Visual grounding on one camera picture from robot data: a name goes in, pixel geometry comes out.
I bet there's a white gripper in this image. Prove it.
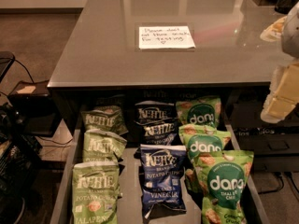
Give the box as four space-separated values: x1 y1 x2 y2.
260 59 299 124

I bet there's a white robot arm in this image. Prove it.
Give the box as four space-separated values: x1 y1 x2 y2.
260 2 299 123

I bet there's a back green rice chip bag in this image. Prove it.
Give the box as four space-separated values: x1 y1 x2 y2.
176 96 221 128

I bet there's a green rice chip bag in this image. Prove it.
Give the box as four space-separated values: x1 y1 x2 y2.
178 124 231 194
176 96 221 128
192 150 254 224

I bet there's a middle green rice chip bag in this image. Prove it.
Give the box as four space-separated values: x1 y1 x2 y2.
178 124 231 194

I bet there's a front green rice chip bag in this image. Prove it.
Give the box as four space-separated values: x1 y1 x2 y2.
192 150 254 224

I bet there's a middle dark Kettle chip bag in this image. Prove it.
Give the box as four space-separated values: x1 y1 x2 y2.
143 119 178 145

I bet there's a dark kettle chip bag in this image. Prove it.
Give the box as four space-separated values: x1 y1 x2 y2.
143 119 178 145
135 101 175 125

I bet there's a back dark Kettle chip bag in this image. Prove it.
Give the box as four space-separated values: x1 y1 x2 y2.
135 101 175 125

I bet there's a front blue Kettle chip bag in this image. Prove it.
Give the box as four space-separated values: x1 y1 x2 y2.
140 145 186 218

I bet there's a rearmost green Kettle bag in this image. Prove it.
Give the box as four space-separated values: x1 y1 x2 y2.
94 94 125 107

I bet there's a back green Kettle chip bag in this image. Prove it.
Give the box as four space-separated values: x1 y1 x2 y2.
81 105 128 135

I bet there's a green kettle chip bag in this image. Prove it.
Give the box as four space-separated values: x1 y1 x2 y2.
82 129 127 162
81 105 128 135

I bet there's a middle green Kettle chip bag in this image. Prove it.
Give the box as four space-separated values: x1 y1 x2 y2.
82 129 127 162

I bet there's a front green jalapeno Kettle bag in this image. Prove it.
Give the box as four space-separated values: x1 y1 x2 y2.
72 161 120 224

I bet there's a white handwritten paper note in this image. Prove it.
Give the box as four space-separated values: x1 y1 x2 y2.
138 26 195 49

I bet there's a dark box on floor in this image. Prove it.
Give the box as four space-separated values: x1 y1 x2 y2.
8 80 62 137

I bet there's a black equipment at left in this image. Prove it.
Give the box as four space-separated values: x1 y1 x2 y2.
0 50 43 224

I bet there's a black cable right floor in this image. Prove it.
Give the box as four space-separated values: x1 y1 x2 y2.
257 171 299 195

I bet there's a black cable floor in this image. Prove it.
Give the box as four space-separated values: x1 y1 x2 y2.
257 171 299 195
12 58 36 84

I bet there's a black cable left floor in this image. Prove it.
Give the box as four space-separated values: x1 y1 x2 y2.
12 58 36 84

